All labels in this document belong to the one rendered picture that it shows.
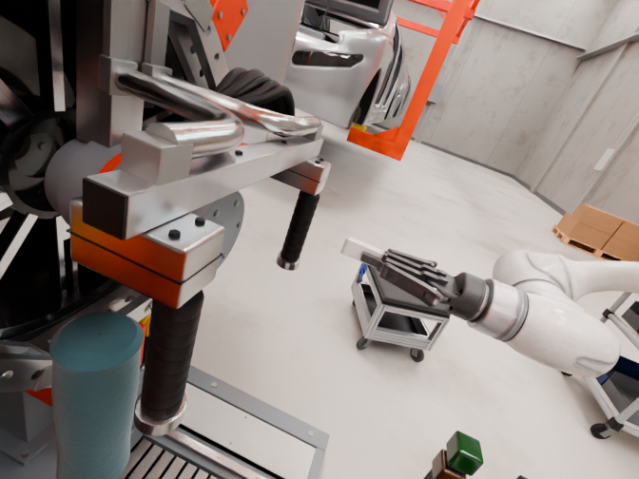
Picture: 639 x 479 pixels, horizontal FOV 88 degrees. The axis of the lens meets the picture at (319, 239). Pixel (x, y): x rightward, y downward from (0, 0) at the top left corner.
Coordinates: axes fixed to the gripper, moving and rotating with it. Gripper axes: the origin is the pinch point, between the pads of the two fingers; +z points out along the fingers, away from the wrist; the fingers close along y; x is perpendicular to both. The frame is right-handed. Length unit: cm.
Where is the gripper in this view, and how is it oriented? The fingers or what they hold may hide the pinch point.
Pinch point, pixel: (362, 252)
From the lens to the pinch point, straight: 57.4
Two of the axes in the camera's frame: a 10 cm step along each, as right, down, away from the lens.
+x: 3.1, -8.5, -4.2
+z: -9.1, -3.9, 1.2
